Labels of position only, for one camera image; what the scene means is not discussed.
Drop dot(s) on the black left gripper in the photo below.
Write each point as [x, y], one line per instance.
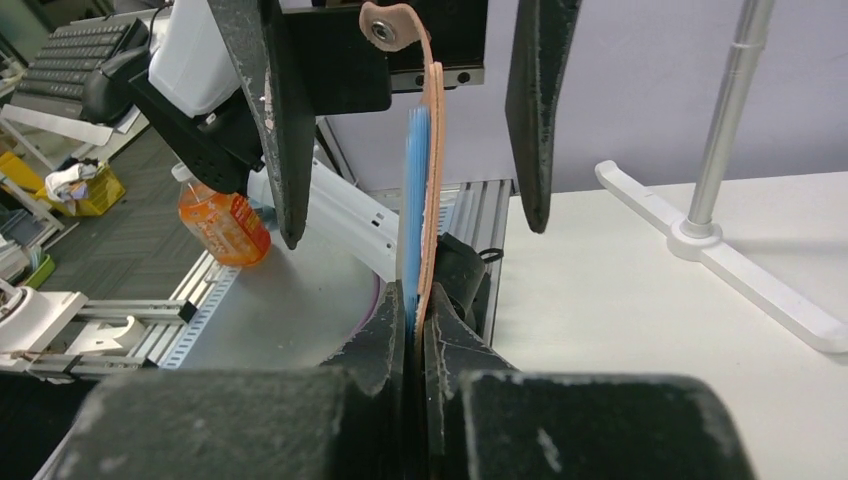
[295, 63]

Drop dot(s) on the silver clothes rack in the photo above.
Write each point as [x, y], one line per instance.
[728, 220]

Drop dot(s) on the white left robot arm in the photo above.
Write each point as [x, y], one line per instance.
[214, 165]

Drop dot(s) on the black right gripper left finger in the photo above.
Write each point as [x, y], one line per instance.
[337, 420]

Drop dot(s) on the orange drink bottle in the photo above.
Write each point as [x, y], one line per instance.
[226, 224]

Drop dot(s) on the yellow crate with cloth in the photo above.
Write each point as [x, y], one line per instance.
[85, 188]

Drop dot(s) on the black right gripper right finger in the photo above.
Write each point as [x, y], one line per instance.
[489, 420]

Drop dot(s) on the black keyboard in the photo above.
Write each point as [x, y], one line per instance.
[65, 69]

